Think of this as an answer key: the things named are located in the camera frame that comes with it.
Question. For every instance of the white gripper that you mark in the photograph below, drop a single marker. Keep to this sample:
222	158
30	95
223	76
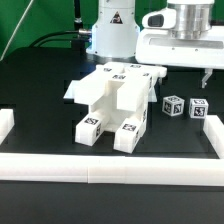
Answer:
182	36

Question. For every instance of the white tagged cube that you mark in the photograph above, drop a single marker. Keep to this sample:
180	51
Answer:
198	108
173	105

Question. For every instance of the white chair back frame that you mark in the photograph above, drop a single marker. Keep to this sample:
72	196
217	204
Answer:
93	86

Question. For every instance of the white chair seat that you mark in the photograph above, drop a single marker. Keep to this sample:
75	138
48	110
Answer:
116	110

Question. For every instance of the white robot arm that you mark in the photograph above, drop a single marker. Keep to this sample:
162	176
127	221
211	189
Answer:
115	33

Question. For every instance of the white marker sheet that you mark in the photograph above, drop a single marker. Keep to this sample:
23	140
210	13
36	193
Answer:
69	94

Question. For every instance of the black pole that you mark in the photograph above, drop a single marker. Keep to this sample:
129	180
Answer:
77	15

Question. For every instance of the thin white rod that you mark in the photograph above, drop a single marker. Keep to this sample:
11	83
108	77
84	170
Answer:
23	16

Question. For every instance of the white U-shaped obstacle fence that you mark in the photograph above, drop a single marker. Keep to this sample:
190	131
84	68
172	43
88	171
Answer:
111	169

